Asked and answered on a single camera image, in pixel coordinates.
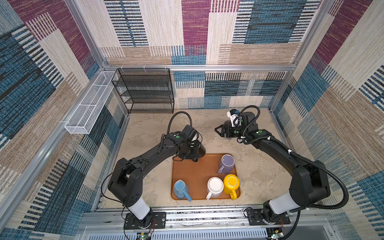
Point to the purple mug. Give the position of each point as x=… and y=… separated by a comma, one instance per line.
x=226, y=165

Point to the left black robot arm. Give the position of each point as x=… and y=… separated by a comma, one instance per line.
x=126, y=180

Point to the black mug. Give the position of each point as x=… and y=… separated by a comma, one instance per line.
x=199, y=151

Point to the yellow mug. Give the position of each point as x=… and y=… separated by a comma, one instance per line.
x=231, y=185

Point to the white wire mesh basket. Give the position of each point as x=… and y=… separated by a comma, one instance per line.
x=87, y=112

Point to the black wire shelf rack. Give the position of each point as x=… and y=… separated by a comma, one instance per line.
x=145, y=90

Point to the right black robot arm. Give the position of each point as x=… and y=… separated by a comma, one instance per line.
x=310, y=179

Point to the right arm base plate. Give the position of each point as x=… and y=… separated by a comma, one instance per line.
x=256, y=217

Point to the blue mug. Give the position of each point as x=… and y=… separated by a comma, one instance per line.
x=181, y=190

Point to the white mug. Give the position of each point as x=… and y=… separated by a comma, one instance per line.
x=215, y=187

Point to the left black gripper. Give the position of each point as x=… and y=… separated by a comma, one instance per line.
x=194, y=155

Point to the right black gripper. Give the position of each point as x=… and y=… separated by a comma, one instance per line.
x=227, y=127

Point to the brown plastic tray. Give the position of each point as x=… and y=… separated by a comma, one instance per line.
x=197, y=174

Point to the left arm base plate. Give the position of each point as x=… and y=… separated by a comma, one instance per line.
x=153, y=220

